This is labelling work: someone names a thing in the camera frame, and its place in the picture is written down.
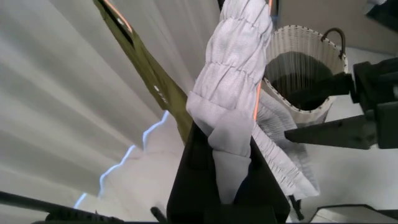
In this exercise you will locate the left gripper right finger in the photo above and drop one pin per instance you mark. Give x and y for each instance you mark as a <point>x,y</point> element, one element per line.
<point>264,193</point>

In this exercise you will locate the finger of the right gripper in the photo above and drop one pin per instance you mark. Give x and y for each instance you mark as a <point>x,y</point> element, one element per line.
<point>323,90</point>
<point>335,132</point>

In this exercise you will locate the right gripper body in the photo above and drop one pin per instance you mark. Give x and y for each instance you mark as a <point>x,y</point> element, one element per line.
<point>382,102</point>

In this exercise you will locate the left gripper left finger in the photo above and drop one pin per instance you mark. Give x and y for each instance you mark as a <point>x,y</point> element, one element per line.
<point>192,180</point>

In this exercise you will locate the pink clothes hanger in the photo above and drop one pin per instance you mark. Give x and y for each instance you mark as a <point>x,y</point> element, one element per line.
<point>122,18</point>
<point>257,99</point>

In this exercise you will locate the pale grey shorts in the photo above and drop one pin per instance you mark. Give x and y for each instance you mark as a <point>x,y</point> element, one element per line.
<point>233,77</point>

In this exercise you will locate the green printed T-shirt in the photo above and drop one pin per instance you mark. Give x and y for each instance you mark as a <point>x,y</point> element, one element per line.
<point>155,77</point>

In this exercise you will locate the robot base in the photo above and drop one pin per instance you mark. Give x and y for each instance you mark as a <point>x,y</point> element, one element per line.
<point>357,214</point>

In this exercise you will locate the white laundry basket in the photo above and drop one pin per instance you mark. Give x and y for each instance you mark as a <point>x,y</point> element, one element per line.
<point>298,40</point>

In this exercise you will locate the white curtain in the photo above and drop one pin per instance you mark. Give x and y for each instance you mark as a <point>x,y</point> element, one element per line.
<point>62,93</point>

